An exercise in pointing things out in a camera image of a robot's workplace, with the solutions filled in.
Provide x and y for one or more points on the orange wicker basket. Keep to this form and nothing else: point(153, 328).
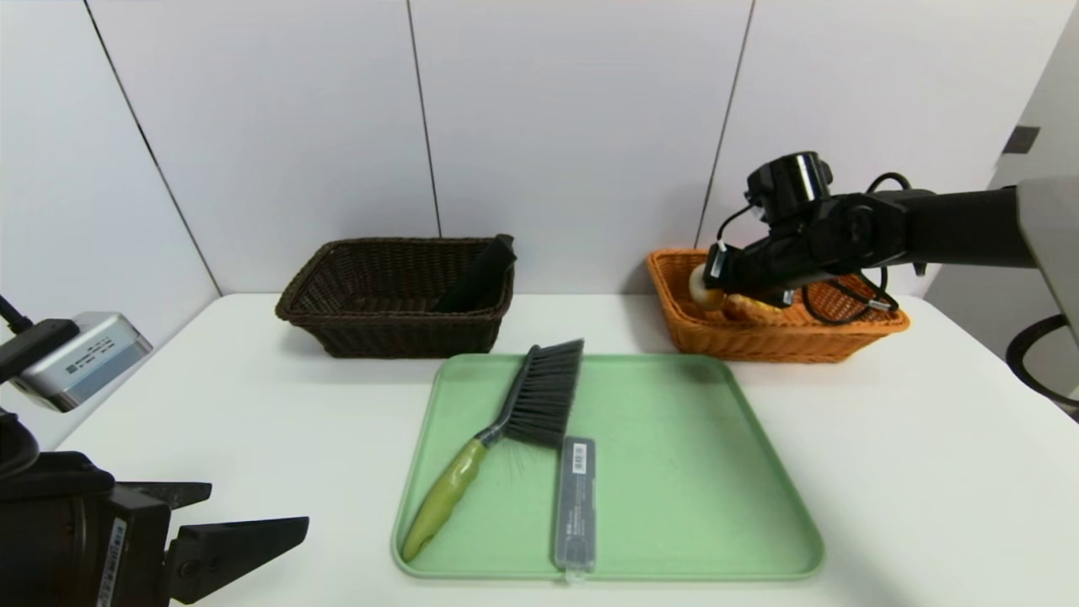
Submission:
point(759, 346)

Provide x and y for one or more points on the light green plastic tray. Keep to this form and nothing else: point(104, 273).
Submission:
point(674, 472)

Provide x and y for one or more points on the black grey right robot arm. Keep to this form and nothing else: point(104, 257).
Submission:
point(961, 228)

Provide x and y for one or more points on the small dark wall plate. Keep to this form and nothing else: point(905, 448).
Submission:
point(1020, 141)

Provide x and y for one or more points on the slim transparent grey pen case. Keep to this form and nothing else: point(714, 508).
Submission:
point(575, 506)

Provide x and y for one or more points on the black glasses case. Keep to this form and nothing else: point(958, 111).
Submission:
point(476, 278)

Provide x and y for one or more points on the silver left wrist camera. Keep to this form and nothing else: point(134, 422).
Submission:
point(84, 362)

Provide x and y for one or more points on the dark brown wicker basket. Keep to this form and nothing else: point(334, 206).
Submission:
point(396, 337)

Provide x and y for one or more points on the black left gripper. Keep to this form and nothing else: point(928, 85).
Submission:
point(126, 546)

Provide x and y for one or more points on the round egg yolk pastry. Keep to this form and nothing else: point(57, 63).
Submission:
point(704, 291)

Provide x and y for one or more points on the pink cream puff pastry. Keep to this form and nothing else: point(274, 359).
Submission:
point(754, 310)

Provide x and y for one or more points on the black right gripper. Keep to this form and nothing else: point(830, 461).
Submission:
point(718, 263)

